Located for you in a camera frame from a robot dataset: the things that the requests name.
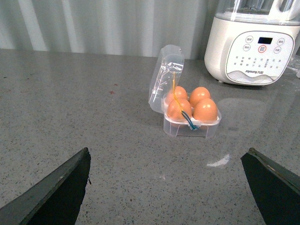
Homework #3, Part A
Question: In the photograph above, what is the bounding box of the brown egg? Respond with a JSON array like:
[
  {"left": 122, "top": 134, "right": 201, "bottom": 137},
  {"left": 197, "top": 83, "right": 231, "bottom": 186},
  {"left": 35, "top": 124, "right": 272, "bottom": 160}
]
[
  {"left": 193, "top": 98, "right": 218, "bottom": 121},
  {"left": 189, "top": 87, "right": 211, "bottom": 107},
  {"left": 166, "top": 98, "right": 192, "bottom": 120},
  {"left": 168, "top": 86, "right": 188, "bottom": 101}
]

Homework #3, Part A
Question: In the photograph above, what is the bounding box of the clear plastic bag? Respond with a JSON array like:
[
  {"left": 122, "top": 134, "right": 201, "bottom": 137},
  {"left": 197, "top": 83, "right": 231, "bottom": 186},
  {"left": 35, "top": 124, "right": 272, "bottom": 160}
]
[{"left": 290, "top": 55, "right": 300, "bottom": 78}]

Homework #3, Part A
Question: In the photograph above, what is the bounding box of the white Joyoung blender appliance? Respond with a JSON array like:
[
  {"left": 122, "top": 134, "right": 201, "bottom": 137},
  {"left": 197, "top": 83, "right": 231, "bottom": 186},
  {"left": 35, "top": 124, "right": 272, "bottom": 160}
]
[{"left": 204, "top": 0, "right": 300, "bottom": 86}]

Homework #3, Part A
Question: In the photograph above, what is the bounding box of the blue rubber band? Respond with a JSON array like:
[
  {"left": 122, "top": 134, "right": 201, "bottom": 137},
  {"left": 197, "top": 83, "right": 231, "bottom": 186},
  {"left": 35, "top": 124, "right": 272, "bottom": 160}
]
[{"left": 181, "top": 111, "right": 199, "bottom": 130}]

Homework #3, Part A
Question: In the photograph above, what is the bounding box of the yellow rubber band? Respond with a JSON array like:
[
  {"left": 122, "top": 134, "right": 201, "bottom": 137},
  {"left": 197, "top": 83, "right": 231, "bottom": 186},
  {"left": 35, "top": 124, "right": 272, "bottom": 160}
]
[{"left": 172, "top": 72, "right": 186, "bottom": 115}]

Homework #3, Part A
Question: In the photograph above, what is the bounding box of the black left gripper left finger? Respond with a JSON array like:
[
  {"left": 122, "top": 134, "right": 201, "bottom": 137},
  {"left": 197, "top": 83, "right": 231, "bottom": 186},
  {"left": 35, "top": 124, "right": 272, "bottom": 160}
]
[{"left": 0, "top": 147, "right": 91, "bottom": 225}]

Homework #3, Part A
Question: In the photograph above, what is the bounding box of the clear plastic egg box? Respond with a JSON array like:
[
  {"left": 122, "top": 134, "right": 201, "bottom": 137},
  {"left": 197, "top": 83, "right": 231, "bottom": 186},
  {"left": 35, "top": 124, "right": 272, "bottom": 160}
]
[{"left": 148, "top": 45, "right": 221, "bottom": 138}]

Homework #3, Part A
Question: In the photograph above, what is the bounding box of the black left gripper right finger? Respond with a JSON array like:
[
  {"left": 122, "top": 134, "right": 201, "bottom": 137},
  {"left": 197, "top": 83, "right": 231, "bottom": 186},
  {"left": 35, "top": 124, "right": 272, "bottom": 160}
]
[{"left": 241, "top": 148, "right": 300, "bottom": 225}]

